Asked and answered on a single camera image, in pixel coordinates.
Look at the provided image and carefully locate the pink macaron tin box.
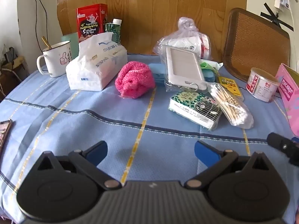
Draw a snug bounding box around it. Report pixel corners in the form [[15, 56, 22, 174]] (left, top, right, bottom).
[[276, 63, 299, 136]]

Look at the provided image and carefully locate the white red food can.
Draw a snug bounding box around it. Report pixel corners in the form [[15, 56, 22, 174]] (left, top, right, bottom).
[[246, 67, 279, 103]]

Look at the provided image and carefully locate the black wall cable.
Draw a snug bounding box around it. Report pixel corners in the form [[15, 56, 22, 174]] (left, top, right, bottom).
[[32, 0, 51, 52]]

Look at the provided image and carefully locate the cotton swabs bag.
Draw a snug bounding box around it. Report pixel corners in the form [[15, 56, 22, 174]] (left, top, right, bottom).
[[207, 83, 254, 129]]

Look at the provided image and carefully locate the blue pencil case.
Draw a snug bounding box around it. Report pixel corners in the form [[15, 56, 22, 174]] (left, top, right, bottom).
[[149, 63, 166, 85]]

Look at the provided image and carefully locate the white card holder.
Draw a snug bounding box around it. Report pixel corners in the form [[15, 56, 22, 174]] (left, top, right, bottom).
[[164, 46, 207, 91]]

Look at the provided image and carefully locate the pale green box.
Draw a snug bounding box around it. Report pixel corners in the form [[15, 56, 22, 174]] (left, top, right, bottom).
[[61, 32, 79, 59]]

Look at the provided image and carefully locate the pink knitted soft cloth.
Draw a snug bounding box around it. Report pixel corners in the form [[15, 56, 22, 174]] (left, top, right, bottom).
[[115, 61, 156, 99]]

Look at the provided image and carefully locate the wooden laminate board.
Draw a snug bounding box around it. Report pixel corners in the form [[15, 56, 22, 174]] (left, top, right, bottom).
[[57, 0, 247, 61]]

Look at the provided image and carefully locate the yellow card box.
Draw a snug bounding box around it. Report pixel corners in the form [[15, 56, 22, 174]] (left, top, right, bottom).
[[218, 76, 243, 99]]

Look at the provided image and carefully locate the blue striped tablecloth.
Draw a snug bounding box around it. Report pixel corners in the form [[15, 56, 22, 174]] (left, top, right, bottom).
[[1, 71, 298, 223]]

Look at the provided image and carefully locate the green floral pocket tissue pack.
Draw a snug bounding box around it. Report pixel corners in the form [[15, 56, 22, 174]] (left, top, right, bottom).
[[168, 91, 222, 130]]

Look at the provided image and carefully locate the green patterned drink carton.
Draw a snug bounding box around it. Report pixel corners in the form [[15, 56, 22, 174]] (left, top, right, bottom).
[[105, 18, 122, 44]]

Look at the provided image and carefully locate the white enamel mug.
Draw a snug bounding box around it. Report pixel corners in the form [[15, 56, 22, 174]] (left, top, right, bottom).
[[36, 41, 72, 77]]

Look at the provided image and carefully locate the white power cable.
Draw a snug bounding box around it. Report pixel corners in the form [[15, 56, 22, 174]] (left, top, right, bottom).
[[281, 0, 298, 67]]

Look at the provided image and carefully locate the plastic bag with paper cups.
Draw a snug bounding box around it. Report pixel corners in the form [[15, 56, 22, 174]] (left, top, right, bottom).
[[153, 17, 211, 59]]

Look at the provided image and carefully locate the gold spoon in mug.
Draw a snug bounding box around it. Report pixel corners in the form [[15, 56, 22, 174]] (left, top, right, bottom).
[[41, 36, 52, 50]]

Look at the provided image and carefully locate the red snack tin box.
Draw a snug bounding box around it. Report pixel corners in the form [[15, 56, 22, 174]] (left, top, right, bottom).
[[76, 4, 108, 42]]

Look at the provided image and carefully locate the white tissue pack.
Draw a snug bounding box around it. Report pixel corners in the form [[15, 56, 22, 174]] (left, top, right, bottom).
[[66, 32, 128, 91]]

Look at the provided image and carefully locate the brown woven chair back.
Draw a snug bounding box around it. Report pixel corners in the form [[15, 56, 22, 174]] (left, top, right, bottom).
[[223, 8, 290, 82]]

